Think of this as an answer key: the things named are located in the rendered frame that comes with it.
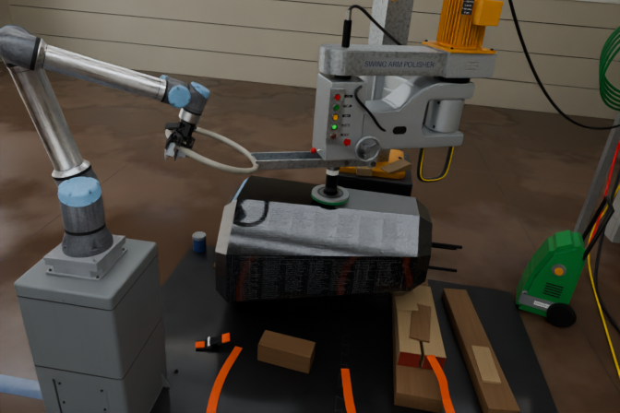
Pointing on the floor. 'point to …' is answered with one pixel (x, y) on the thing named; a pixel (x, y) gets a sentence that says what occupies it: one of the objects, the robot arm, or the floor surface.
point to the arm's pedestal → (97, 335)
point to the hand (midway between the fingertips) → (170, 157)
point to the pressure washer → (557, 272)
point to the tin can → (199, 241)
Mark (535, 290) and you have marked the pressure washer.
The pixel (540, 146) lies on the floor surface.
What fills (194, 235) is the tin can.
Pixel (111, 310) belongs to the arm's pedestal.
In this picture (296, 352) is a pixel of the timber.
